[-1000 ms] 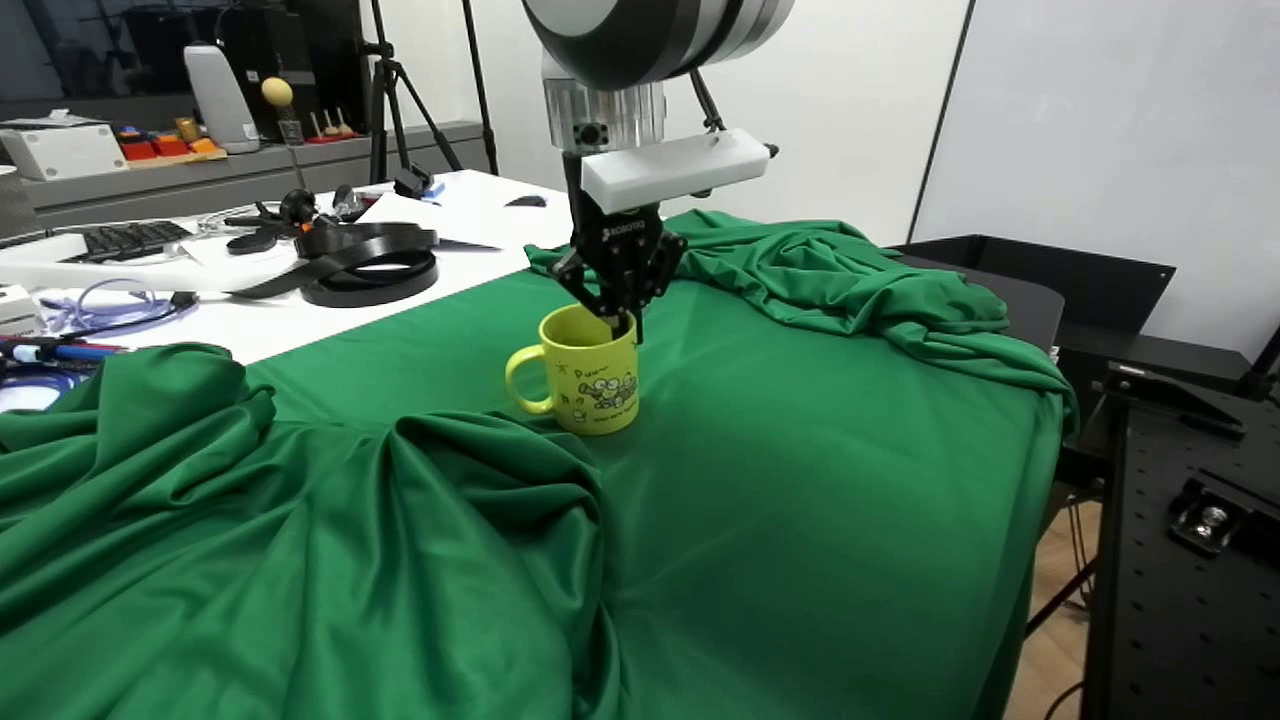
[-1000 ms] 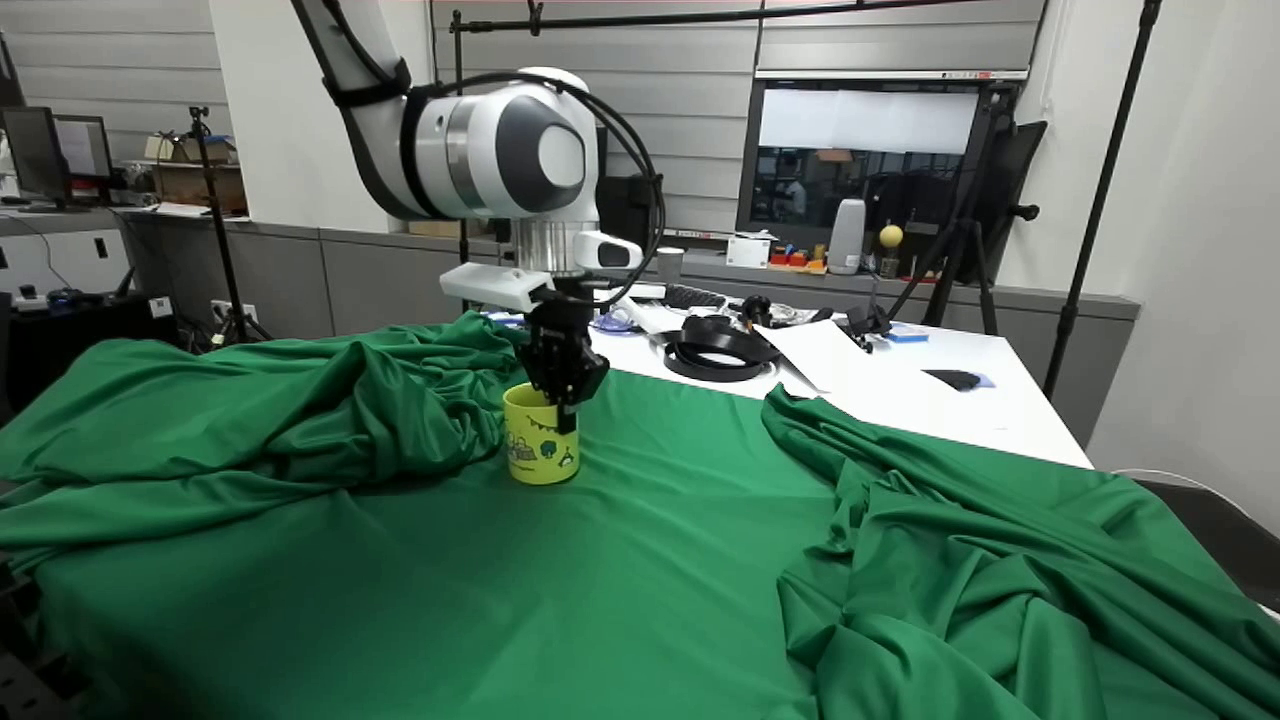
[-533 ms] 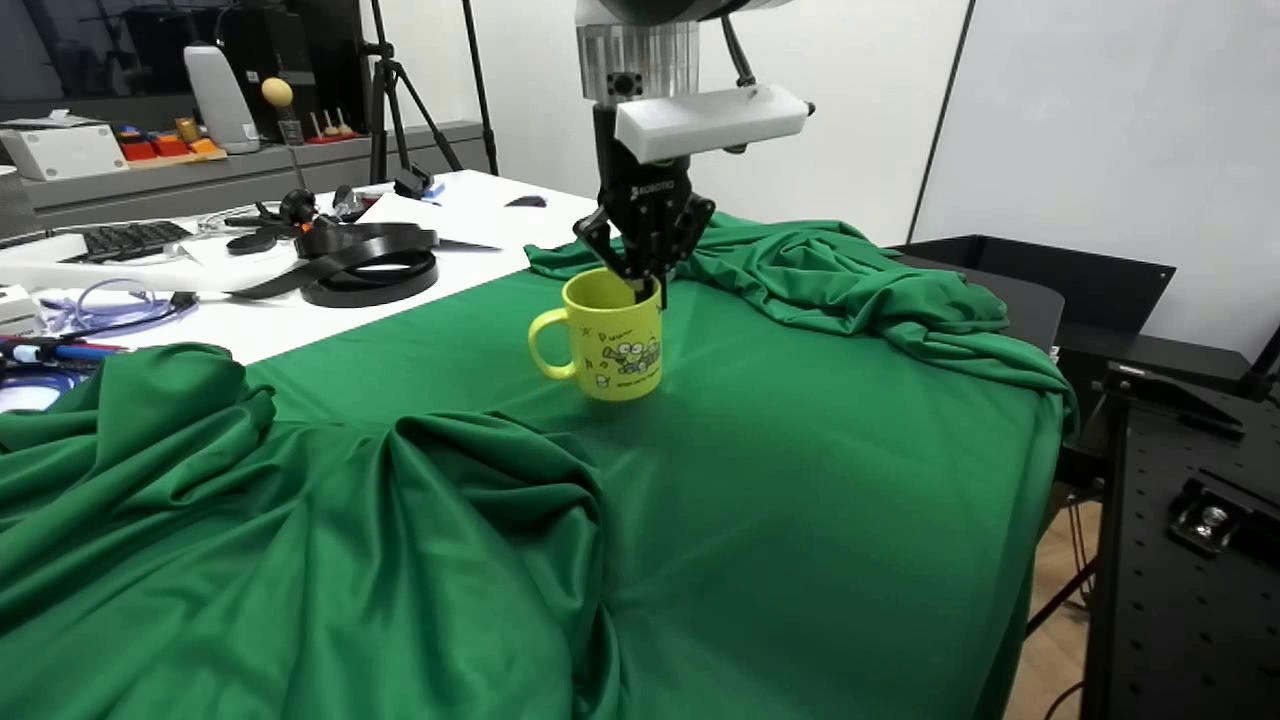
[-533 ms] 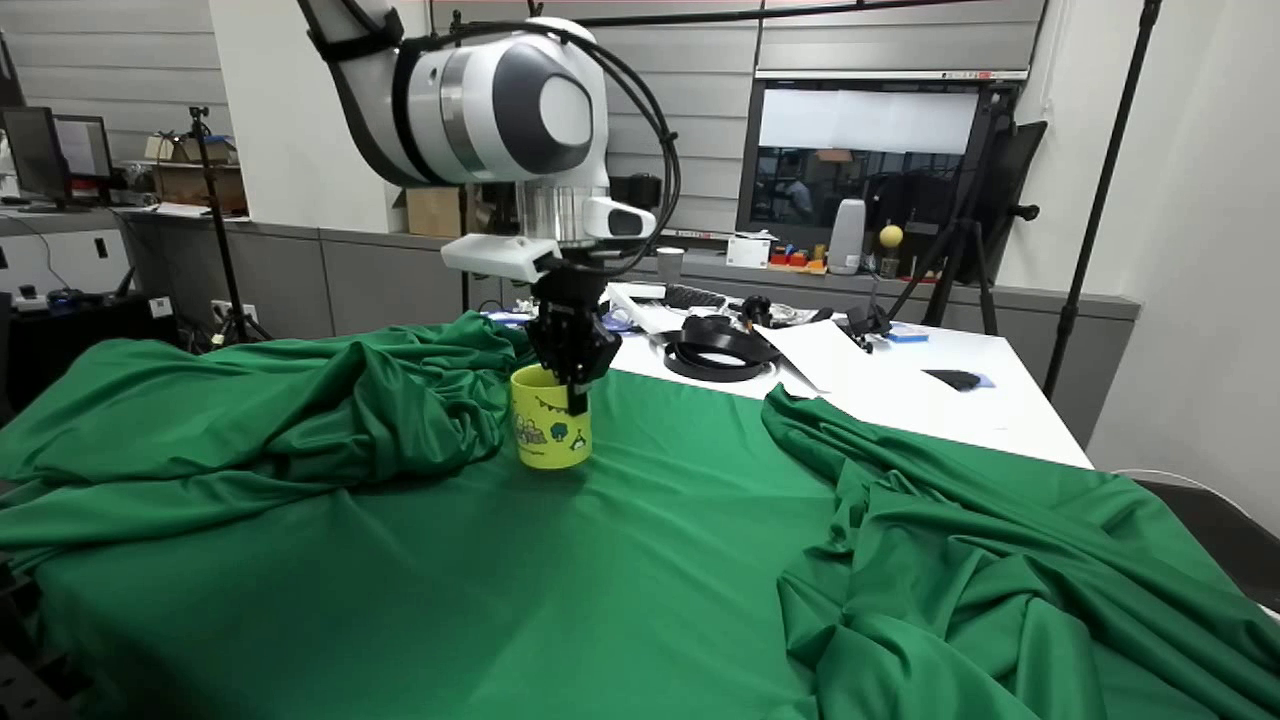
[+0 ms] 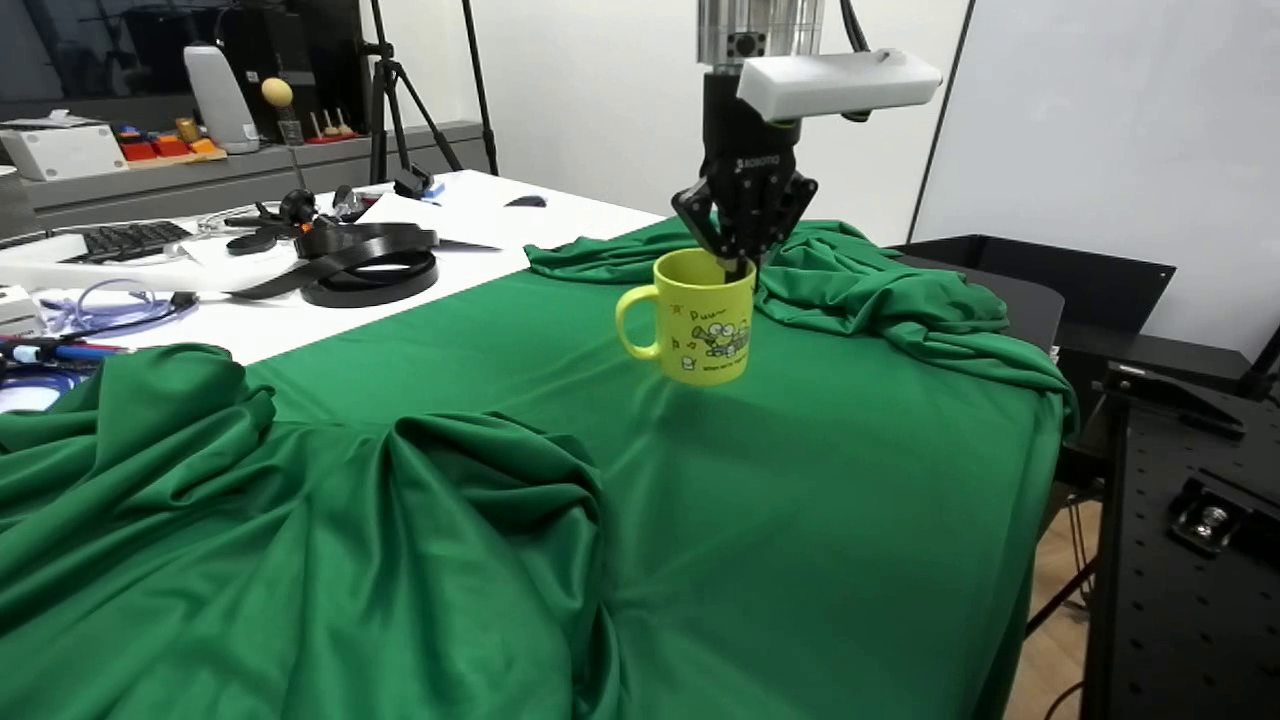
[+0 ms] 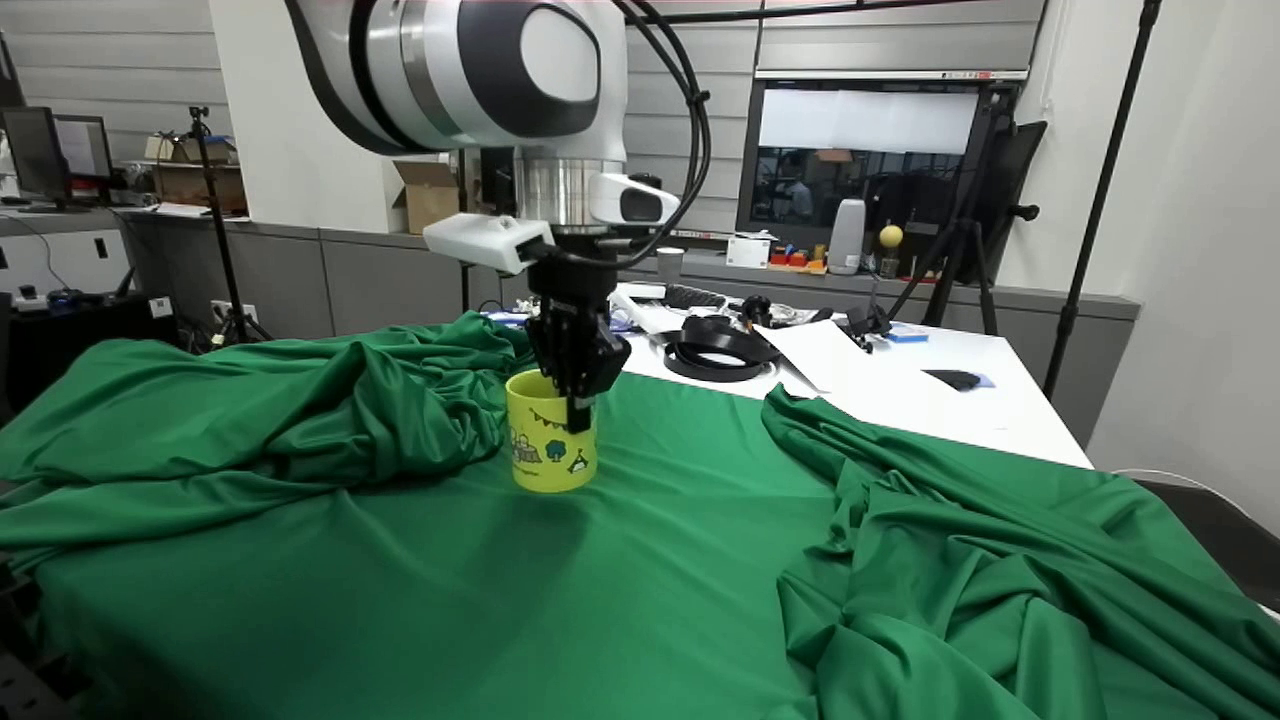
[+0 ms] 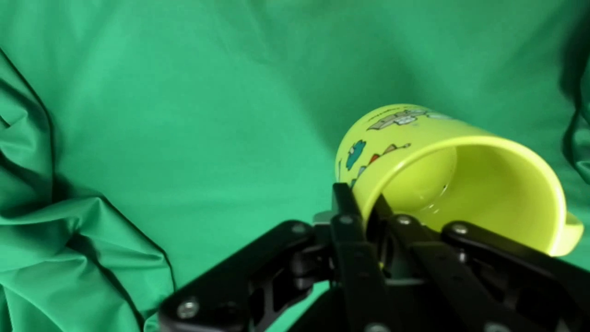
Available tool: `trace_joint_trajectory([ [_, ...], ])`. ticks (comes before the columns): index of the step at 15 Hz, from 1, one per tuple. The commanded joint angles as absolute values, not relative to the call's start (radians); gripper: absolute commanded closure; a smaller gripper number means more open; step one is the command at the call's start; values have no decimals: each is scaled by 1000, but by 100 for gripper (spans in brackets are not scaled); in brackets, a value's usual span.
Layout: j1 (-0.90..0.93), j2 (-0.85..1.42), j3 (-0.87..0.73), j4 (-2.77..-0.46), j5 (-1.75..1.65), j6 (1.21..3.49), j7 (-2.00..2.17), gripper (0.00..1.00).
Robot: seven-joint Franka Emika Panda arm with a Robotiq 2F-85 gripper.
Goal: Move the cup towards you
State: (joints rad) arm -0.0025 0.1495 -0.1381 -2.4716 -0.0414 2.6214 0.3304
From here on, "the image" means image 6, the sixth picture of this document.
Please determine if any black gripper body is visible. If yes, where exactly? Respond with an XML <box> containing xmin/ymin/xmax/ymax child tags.
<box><xmin>525</xmin><ymin>220</ymin><xmax>632</xmax><ymax>352</ymax></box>

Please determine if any yellow printed cup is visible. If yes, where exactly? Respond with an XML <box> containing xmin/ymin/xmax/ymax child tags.
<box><xmin>498</xmin><ymin>365</ymin><xmax>605</xmax><ymax>500</ymax></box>

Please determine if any open cardboard box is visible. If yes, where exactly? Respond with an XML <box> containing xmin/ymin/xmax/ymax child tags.
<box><xmin>390</xmin><ymin>157</ymin><xmax>468</xmax><ymax>239</ymax></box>

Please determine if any small white container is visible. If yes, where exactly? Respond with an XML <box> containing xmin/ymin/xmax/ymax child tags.
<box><xmin>725</xmin><ymin>228</ymin><xmax>777</xmax><ymax>273</ymax></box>

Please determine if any grey low partition counter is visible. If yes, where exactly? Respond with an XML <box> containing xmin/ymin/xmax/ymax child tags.
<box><xmin>117</xmin><ymin>207</ymin><xmax>1145</xmax><ymax>449</ymax></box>

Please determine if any white paper sheet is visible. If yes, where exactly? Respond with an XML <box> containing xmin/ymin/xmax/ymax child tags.
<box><xmin>754</xmin><ymin>317</ymin><xmax>888</xmax><ymax>401</ymax></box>

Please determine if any green cloth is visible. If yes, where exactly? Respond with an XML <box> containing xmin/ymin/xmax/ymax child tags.
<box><xmin>0</xmin><ymin>310</ymin><xmax>1280</xmax><ymax>720</ymax></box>

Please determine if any white grey canister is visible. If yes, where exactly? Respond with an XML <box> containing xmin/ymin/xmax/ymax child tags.
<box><xmin>825</xmin><ymin>196</ymin><xmax>872</xmax><ymax>280</ymax></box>

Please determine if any large dark display screen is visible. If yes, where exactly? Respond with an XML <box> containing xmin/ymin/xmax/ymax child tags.
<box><xmin>734</xmin><ymin>76</ymin><xmax>1024</xmax><ymax>267</ymax></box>

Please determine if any thin black tripod stand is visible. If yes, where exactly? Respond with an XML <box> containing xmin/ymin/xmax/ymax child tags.
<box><xmin>185</xmin><ymin>103</ymin><xmax>273</xmax><ymax>347</ymax></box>

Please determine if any small flat black object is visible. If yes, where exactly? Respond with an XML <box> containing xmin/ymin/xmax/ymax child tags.
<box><xmin>921</xmin><ymin>365</ymin><xmax>993</xmax><ymax>397</ymax></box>

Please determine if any brown cardboard box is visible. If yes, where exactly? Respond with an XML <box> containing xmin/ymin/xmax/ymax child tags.
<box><xmin>148</xmin><ymin>157</ymin><xmax>253</xmax><ymax>220</ymax></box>

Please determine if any black tripod with panel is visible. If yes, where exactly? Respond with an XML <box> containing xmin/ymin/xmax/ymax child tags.
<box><xmin>883</xmin><ymin>87</ymin><xmax>1047</xmax><ymax>338</ymax></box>

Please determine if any slanted black stand pole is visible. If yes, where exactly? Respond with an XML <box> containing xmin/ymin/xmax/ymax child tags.
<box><xmin>1041</xmin><ymin>0</ymin><xmax>1168</xmax><ymax>405</ymax></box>

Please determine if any black chair seat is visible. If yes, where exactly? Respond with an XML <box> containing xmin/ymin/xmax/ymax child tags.
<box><xmin>1132</xmin><ymin>468</ymin><xmax>1280</xmax><ymax>610</ymax></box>

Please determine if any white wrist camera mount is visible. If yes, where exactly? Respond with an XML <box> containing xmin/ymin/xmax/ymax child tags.
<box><xmin>419</xmin><ymin>207</ymin><xmax>557</xmax><ymax>280</ymax></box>

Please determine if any black coiled cable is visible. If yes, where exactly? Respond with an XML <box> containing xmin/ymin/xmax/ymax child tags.
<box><xmin>658</xmin><ymin>306</ymin><xmax>780</xmax><ymax>389</ymax></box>

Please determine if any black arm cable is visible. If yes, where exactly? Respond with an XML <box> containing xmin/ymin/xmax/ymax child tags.
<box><xmin>608</xmin><ymin>0</ymin><xmax>721</xmax><ymax>267</ymax></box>

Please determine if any desk monitor with dark frame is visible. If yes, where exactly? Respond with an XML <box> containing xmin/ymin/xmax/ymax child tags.
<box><xmin>0</xmin><ymin>103</ymin><xmax>121</xmax><ymax>213</ymax></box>

